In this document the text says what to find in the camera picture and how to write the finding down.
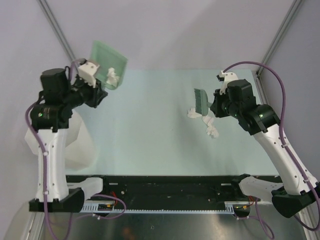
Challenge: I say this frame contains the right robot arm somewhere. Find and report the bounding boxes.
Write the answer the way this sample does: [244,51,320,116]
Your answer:
[210,77,320,218]

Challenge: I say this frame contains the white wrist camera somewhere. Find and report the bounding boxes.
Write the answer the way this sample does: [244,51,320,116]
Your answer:
[216,70,239,95]
[78,60,100,88]

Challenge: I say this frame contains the green plastic dustpan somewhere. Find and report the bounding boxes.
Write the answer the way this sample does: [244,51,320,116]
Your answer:
[90,40,128,90]

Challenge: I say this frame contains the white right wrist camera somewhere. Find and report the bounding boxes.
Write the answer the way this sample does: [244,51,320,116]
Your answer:
[216,70,239,95]

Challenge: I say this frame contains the crumpled white paper scrap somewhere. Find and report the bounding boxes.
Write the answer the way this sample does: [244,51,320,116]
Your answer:
[187,107,203,119]
[106,67,120,89]
[202,115,219,139]

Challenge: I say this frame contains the green hand brush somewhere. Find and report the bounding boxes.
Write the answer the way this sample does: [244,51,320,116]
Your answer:
[194,88,213,117]

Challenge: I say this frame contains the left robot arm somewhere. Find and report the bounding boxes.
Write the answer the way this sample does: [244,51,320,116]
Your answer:
[25,67,111,213]

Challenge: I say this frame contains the white plastic bin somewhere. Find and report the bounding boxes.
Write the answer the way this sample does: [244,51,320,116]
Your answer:
[24,110,97,171]

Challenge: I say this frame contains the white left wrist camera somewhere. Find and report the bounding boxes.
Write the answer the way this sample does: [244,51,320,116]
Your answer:
[78,60,100,88]

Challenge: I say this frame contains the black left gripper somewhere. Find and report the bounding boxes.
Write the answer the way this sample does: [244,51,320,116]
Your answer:
[62,73,108,109]

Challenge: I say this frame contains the grey slotted cable duct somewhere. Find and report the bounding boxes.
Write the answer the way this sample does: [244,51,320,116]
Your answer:
[82,201,237,215]

